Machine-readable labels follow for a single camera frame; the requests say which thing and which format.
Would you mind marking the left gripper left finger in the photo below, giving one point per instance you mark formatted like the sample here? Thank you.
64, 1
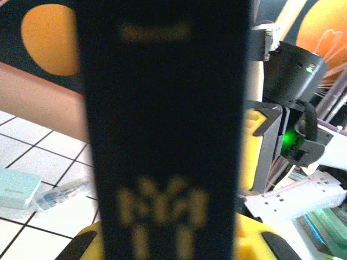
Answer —
89, 243

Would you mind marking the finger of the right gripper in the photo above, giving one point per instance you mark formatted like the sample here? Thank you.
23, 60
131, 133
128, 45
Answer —
252, 151

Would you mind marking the navy blue book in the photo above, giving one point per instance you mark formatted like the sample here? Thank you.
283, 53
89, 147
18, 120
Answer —
162, 108

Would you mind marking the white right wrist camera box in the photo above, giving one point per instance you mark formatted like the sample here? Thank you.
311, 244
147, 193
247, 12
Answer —
264, 40

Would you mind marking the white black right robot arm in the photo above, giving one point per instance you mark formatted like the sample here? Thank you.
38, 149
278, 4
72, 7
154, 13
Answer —
287, 203

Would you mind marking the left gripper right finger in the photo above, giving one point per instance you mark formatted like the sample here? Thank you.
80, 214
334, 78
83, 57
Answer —
257, 243

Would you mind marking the clear plastic pen pack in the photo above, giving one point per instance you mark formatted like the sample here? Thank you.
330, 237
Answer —
59, 196

